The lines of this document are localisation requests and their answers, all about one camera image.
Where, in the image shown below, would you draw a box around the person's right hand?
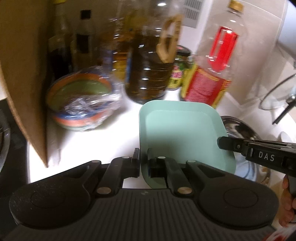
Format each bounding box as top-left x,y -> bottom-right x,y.
278,175 -> 295,227

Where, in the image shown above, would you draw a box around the white wall vent grille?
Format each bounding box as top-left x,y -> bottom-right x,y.
183,0 -> 203,28

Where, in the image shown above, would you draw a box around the clear plastic oil bottle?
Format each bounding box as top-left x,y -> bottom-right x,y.
100,1 -> 134,82

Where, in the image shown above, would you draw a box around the dark cooking oil bottle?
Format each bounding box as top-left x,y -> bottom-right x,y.
125,1 -> 184,104

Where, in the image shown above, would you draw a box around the glass pot lid black handle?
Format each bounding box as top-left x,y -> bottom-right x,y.
259,74 -> 295,125

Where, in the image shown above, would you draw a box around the black gas stove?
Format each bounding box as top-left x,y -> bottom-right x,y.
1,99 -> 28,199

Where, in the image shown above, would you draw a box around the green-lid sauce jar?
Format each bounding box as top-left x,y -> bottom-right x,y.
167,45 -> 191,90

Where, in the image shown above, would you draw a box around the large stainless steel basin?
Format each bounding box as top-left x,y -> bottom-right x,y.
221,116 -> 271,186

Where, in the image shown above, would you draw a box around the yellow-cap clear bottle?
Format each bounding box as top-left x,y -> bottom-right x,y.
48,1 -> 74,82

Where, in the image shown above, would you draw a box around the brown cardboard sheet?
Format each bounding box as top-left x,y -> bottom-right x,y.
1,1 -> 53,165

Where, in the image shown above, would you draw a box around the green square plastic plate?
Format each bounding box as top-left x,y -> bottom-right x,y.
139,100 -> 236,189

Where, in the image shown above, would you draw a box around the wrapped colourful stacked bowls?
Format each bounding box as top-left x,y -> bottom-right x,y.
46,66 -> 123,131

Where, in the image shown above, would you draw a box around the small dark sauce bottle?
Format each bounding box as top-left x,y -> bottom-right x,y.
75,9 -> 95,70

